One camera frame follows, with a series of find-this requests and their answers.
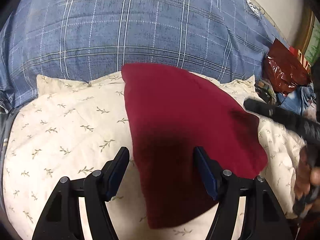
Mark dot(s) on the dark red garment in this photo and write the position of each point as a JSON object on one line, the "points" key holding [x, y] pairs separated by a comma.
{"points": [[170, 112]]}

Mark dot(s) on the blue denim clothes pile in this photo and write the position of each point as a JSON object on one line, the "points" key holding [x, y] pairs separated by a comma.
{"points": [[299, 100]]}

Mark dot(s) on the red plastic bag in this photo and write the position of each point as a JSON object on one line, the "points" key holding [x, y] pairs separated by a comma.
{"points": [[283, 69]]}

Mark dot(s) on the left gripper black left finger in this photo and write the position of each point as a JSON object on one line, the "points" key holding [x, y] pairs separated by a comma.
{"points": [[61, 216]]}

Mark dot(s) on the person's right hand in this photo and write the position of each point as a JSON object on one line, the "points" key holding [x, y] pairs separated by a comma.
{"points": [[305, 175]]}

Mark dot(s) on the cream leaf-print pillow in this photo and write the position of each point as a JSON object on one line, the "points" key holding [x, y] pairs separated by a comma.
{"points": [[73, 128]]}

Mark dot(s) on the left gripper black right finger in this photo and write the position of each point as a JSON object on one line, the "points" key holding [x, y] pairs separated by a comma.
{"points": [[247, 208]]}

